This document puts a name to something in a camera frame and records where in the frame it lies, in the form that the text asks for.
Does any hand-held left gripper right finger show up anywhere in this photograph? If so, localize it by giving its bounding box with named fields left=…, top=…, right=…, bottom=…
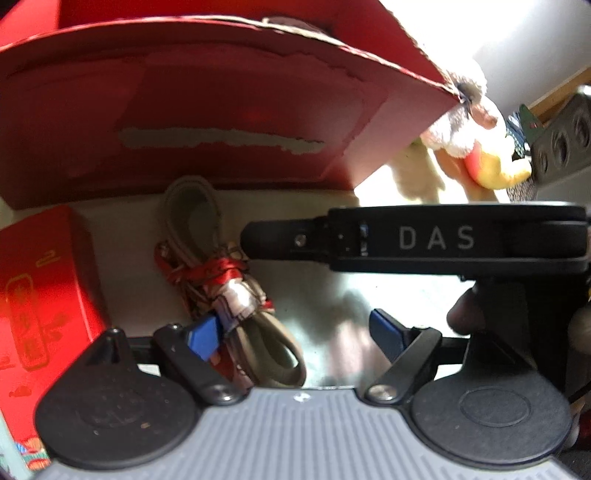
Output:
left=364, top=308, right=467, bottom=407

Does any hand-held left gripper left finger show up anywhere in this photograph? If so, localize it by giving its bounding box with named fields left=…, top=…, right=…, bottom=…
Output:
left=81, top=314, right=244, bottom=407

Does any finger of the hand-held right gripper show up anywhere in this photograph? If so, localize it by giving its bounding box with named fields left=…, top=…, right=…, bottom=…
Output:
left=240, top=217, right=329, bottom=262

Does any beige strap bundle red ribbon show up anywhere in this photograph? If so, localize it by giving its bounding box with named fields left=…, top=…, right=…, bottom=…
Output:
left=154, top=175, right=308, bottom=388

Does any red cardboard box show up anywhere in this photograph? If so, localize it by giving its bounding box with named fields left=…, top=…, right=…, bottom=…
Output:
left=0, top=0, right=465, bottom=210

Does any person's right hand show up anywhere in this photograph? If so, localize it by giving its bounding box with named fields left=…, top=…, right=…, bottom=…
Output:
left=446, top=284, right=485, bottom=335

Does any yellow orange plush toy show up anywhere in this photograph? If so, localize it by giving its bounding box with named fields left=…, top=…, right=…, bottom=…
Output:
left=436, top=138, right=534, bottom=202

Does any white plush toy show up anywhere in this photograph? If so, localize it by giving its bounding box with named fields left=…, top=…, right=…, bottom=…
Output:
left=420, top=60, right=506, bottom=158

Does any dotted blue fabric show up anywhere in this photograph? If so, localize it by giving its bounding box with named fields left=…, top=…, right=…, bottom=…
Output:
left=505, top=105, right=539, bottom=202

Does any grey block with round holes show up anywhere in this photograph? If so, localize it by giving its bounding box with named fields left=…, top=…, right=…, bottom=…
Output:
left=531, top=85, right=591, bottom=186

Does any red gold-printed gift box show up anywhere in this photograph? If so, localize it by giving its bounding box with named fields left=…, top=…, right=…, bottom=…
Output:
left=0, top=205, right=112, bottom=476

